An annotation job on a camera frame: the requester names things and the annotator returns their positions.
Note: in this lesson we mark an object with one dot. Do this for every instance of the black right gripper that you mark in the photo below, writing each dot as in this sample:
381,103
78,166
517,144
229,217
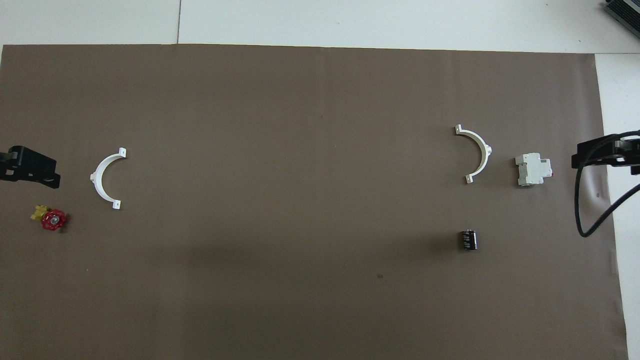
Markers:
631,152

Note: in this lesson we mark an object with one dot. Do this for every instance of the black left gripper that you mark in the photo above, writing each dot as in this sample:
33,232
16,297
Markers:
4,167

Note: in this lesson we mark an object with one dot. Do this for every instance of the white circuit breaker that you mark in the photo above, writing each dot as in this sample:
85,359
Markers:
532,170

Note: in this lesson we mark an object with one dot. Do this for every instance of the grey ribbed device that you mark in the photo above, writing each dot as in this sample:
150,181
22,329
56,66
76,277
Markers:
625,12

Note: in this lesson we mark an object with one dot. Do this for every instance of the black cylindrical capacitor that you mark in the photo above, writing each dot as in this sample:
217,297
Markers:
468,240

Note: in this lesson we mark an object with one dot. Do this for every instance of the brown table mat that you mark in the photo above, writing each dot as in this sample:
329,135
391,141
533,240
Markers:
320,100

